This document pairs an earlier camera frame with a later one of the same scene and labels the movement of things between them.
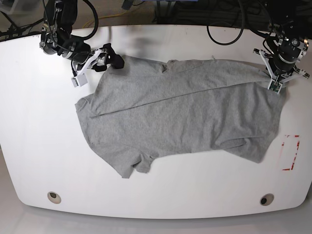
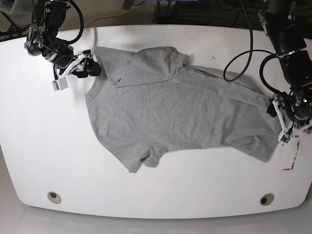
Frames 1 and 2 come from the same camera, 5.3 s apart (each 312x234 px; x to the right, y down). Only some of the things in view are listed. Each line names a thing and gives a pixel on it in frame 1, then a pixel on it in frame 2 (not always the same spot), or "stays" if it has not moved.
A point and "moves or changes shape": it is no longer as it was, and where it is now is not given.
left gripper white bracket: (106, 54) to (91, 67)
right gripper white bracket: (275, 85) to (271, 110)
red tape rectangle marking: (292, 165) stays
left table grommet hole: (54, 197) stays
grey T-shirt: (144, 108) moves or changes shape
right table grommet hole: (266, 199) stays
